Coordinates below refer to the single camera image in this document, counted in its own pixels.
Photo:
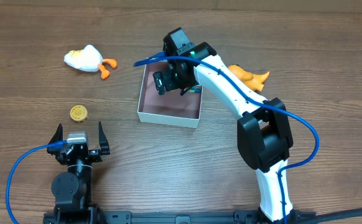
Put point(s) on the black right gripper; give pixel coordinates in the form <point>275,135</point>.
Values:
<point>161,83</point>

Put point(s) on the orange round fan toy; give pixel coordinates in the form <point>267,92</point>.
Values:
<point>79,113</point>

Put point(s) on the orange dinosaur toy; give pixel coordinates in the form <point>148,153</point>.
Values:
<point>253,81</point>

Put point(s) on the white plush duck toy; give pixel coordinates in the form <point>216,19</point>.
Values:
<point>89,59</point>

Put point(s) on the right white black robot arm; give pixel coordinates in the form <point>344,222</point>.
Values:
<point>263,132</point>

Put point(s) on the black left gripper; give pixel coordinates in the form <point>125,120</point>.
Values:
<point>92,151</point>

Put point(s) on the colourful puzzle cube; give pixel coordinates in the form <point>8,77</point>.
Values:
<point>195,89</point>

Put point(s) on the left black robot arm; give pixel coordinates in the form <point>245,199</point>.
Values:
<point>73,188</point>

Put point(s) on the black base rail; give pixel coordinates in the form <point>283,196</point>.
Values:
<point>97,215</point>

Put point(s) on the white box pink interior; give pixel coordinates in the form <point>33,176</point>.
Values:
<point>171,108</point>

